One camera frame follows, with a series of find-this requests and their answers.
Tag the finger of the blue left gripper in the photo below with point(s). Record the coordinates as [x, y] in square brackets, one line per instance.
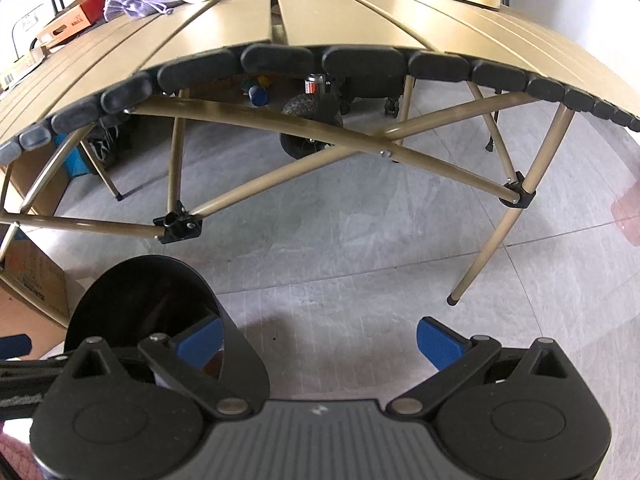
[15, 346]

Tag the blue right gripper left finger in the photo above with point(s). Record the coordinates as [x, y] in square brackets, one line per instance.
[198, 345]

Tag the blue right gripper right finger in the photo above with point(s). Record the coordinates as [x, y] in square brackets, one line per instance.
[441, 345]

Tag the purple drawstring pouch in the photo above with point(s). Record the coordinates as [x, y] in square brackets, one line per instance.
[137, 8]

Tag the black round trash bin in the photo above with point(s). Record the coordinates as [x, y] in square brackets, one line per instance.
[150, 299]

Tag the brown cardboard box with bag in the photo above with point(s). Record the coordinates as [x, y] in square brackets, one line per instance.
[33, 296]

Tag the pink fluffy rug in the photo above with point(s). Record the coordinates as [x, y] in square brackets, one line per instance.
[19, 457]

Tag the blue bag under table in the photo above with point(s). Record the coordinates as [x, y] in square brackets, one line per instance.
[77, 163]

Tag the blue bottle under table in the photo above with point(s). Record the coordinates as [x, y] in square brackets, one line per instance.
[258, 95]

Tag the black wheeled cart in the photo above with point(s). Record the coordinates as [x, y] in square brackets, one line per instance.
[330, 106]

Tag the red soda can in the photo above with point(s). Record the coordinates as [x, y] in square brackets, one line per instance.
[315, 84]

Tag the tan folding camping table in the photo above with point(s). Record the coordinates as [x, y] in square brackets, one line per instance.
[146, 66]

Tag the red cardboard box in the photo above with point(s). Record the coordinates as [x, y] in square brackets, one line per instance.
[76, 18]

